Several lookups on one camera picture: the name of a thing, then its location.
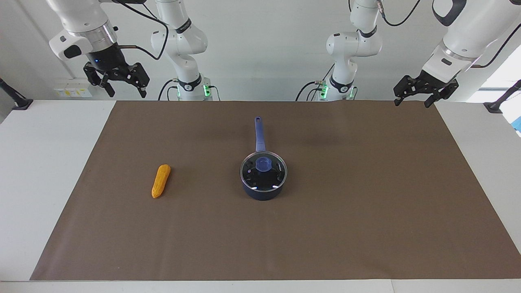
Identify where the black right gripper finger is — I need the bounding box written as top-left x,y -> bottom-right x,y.
125,62 -> 150,99
83,63 -> 116,98

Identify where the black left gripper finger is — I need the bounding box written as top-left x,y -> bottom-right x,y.
393,76 -> 412,107
424,85 -> 457,109

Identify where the yellow toy corn cob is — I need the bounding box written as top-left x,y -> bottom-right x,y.
151,164 -> 171,199

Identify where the glass lid blue knob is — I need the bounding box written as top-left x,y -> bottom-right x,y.
240,151 -> 288,191

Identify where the black clamp stand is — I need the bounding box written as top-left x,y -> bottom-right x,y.
484,80 -> 521,114
0,78 -> 34,110

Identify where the brown table mat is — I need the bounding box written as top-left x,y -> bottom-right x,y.
30,101 -> 521,281

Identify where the white wall socket box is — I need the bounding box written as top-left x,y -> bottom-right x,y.
54,78 -> 96,98

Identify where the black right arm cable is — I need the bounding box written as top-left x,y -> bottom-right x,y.
116,0 -> 169,61

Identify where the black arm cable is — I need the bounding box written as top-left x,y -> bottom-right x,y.
377,0 -> 521,69
116,0 -> 169,61

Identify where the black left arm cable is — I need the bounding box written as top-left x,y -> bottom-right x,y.
377,0 -> 521,69

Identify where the dark blue saucepan purple handle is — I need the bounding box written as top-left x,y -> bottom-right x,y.
240,117 -> 288,201

